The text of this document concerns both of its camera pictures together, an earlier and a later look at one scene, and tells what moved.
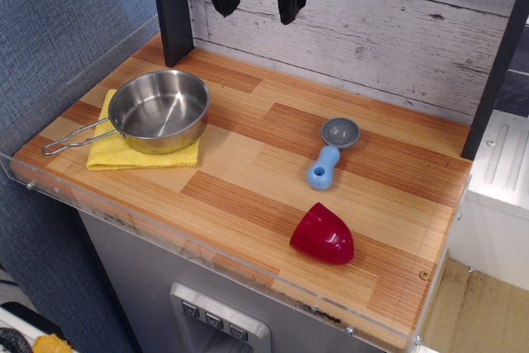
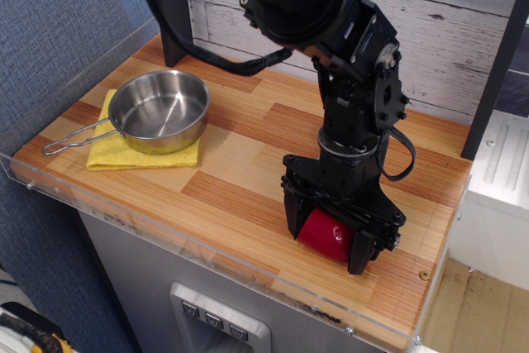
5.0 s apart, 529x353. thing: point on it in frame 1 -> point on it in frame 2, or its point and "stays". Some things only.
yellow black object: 16,342 -> 48,336
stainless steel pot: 155,112 stays
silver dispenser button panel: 210,326 stays
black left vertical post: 173,5 stays
